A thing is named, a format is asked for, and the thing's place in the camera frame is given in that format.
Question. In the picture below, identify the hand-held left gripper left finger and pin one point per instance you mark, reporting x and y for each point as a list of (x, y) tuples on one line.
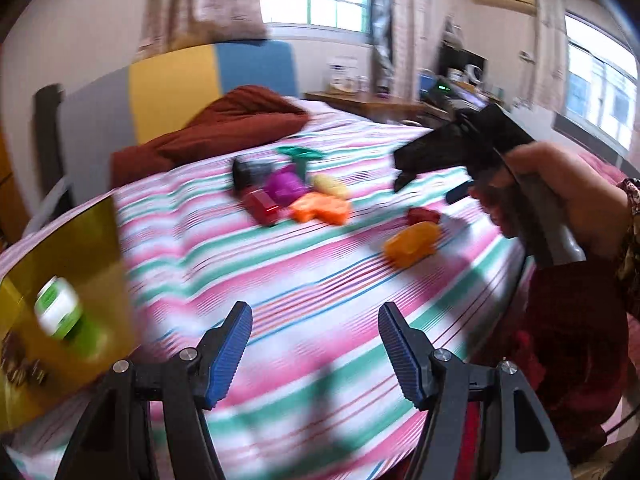
[(230, 355)]

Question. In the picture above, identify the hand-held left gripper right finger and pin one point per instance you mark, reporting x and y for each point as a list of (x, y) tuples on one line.
[(397, 350)]

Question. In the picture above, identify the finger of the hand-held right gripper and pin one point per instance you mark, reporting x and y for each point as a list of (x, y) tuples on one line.
[(457, 194), (402, 181)]

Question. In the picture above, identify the dark red plastic piece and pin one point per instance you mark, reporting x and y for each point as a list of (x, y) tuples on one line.
[(422, 216)]

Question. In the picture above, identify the yellow-orange plastic piece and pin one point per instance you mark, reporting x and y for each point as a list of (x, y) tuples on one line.
[(412, 243)]

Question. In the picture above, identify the yellow oval toy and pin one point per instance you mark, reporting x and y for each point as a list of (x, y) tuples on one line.
[(329, 185)]

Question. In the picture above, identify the orange plastic block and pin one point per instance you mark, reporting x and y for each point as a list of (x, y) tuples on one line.
[(320, 208)]

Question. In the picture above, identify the purple disc toy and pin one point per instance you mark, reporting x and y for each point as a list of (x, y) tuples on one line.
[(285, 187)]

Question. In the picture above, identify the red cylinder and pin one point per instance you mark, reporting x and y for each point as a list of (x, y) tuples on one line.
[(260, 207)]

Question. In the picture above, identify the dark brown knobbed toy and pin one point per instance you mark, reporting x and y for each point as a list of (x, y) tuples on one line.
[(250, 172)]

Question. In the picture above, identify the white and green device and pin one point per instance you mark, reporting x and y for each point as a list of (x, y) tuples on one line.
[(62, 315)]

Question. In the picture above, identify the gold tin box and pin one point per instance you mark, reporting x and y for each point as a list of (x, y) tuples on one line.
[(85, 260)]

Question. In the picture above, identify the person's right hand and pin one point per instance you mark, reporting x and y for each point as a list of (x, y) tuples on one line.
[(575, 190)]

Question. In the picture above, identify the black desk electronics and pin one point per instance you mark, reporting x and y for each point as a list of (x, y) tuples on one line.
[(462, 67)]

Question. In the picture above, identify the wooden desk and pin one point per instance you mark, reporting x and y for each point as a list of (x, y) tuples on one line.
[(370, 105)]

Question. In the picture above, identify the striped bed sheet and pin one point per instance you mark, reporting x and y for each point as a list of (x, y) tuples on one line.
[(300, 280)]

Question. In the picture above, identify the green plastic toy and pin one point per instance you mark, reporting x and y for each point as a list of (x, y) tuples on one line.
[(300, 155)]

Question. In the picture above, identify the white sheer curtain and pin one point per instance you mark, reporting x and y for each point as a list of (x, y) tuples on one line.
[(549, 40)]

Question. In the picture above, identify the white box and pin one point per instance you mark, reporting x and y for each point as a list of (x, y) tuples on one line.
[(344, 72)]

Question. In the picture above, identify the large side window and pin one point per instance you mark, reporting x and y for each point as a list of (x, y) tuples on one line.
[(600, 80)]

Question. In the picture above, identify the grey patterned curtain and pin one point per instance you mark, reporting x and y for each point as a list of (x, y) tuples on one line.
[(387, 25)]

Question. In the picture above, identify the person's dark red clothing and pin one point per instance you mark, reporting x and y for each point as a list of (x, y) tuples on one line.
[(575, 340)]

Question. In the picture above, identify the red-brown quilt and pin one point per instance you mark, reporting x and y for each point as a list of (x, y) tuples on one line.
[(225, 125)]

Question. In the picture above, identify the white tube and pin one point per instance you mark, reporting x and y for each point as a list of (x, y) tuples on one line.
[(50, 205)]

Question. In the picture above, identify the grey yellow blue headboard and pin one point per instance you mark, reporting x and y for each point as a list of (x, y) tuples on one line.
[(170, 90)]

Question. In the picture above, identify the beige patterned curtain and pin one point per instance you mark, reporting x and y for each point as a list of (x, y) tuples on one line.
[(205, 0)]

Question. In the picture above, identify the black rolled mat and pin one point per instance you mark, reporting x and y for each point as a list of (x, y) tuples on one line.
[(50, 130)]

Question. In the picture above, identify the wooden wardrobe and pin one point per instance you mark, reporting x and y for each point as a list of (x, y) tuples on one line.
[(4, 175)]

